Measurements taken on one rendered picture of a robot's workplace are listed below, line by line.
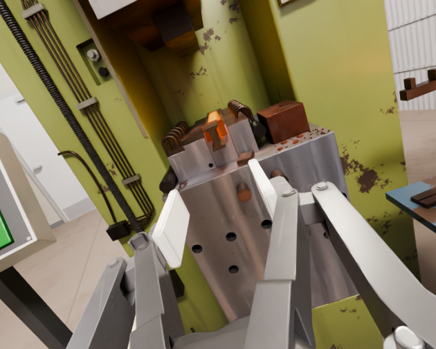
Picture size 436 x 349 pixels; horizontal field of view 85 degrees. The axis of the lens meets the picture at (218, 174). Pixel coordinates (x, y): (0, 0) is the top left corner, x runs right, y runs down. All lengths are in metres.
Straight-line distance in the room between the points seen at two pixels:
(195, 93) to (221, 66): 0.14
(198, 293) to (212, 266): 0.37
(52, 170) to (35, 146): 0.44
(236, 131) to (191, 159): 0.12
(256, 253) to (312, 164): 0.24
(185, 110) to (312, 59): 0.52
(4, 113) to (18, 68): 4.05
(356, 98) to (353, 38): 0.15
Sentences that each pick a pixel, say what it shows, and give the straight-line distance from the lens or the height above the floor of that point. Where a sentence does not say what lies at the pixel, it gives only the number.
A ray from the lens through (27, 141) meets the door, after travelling 4.79.
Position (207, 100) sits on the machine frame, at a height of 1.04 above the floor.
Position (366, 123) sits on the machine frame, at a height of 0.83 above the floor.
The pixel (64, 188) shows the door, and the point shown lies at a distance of 4.78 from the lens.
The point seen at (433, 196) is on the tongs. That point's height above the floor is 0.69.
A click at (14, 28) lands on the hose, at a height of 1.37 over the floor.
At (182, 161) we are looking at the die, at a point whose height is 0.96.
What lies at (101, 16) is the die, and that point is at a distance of 0.57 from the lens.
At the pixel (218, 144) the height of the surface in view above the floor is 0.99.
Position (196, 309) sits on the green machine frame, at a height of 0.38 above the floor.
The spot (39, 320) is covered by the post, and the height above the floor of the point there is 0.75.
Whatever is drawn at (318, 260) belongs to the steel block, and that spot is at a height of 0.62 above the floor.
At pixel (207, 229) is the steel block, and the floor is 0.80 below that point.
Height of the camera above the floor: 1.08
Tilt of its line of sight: 19 degrees down
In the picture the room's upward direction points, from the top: 24 degrees counter-clockwise
